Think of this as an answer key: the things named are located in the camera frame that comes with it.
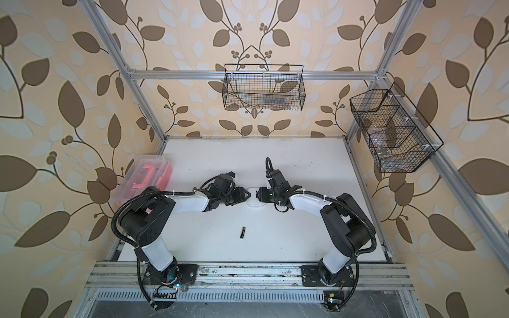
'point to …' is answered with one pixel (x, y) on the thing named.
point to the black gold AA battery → (242, 232)
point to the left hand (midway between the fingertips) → (246, 193)
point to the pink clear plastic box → (146, 171)
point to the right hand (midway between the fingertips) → (260, 195)
